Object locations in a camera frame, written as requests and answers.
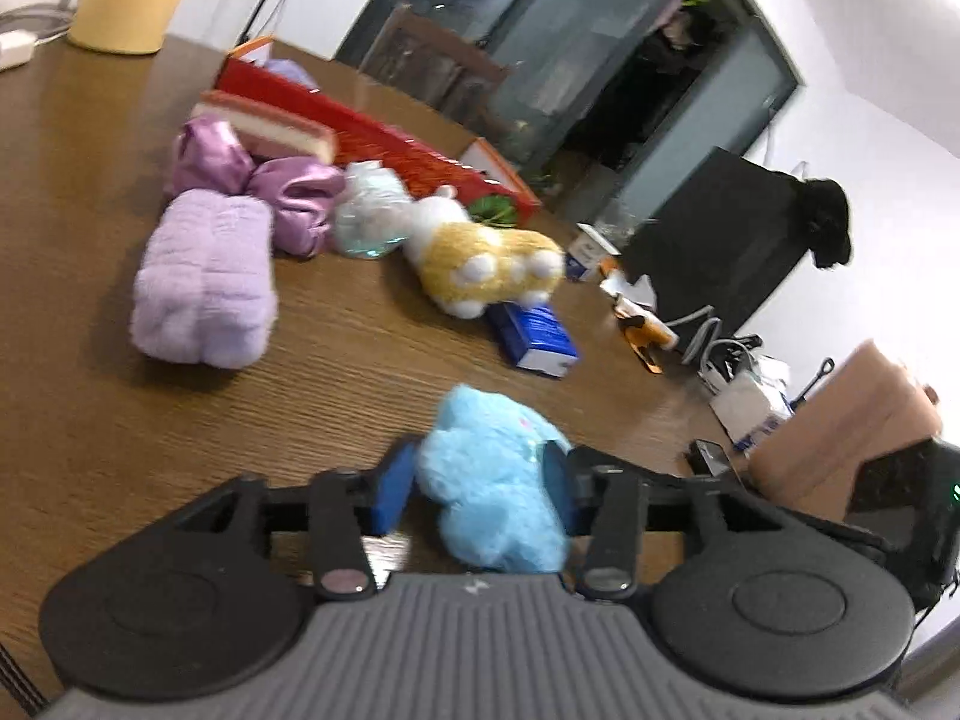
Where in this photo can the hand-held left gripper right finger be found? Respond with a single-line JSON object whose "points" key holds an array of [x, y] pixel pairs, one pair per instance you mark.
{"points": [[559, 491]]}

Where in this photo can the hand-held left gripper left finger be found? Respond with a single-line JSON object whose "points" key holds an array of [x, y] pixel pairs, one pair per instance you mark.
{"points": [[394, 487]]}

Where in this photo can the light blue plush toy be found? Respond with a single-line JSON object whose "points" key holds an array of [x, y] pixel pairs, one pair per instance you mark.
{"points": [[487, 480]]}

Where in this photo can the purple fluffy pouch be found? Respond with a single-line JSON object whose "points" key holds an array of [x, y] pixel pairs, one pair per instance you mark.
{"points": [[202, 277]]}

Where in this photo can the red cardboard box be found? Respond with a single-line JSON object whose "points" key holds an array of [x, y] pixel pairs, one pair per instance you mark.
{"points": [[375, 139]]}

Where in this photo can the blue tissue packet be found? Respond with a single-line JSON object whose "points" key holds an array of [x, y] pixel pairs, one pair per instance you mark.
{"points": [[540, 337]]}

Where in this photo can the small black device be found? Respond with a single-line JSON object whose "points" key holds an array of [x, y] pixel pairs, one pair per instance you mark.
{"points": [[710, 457]]}

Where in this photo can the orange and white tool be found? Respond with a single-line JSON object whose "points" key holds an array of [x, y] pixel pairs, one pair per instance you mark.
{"points": [[645, 337]]}

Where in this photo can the white crumpled paper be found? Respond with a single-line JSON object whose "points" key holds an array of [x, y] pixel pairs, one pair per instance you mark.
{"points": [[626, 286]]}

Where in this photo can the small white milk carton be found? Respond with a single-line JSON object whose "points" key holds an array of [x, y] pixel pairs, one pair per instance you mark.
{"points": [[585, 255]]}

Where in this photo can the yellow white corgi plush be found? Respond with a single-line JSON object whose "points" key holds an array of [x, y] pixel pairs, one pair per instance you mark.
{"points": [[465, 247]]}

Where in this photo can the clear drinking glass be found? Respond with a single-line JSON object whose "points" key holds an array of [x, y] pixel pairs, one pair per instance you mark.
{"points": [[619, 221]]}

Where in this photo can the clear bag of scrunchies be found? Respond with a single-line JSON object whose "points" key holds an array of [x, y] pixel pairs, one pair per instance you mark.
{"points": [[371, 210]]}

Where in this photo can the black cloth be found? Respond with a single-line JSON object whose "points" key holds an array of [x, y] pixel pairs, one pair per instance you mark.
{"points": [[825, 221]]}

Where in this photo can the purple satin scrunchie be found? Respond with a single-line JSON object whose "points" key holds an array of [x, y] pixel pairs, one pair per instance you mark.
{"points": [[292, 195]]}

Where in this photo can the dark wooden chair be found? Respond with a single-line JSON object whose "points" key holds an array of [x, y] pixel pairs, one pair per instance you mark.
{"points": [[442, 67]]}

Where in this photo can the glass sliding door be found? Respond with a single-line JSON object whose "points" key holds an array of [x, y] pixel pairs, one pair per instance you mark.
{"points": [[540, 7]]}

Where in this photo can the hanging clothes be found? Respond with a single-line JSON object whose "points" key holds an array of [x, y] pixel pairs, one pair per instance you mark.
{"points": [[686, 22]]}

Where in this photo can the white charger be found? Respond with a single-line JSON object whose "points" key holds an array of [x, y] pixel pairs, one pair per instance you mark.
{"points": [[13, 49]]}

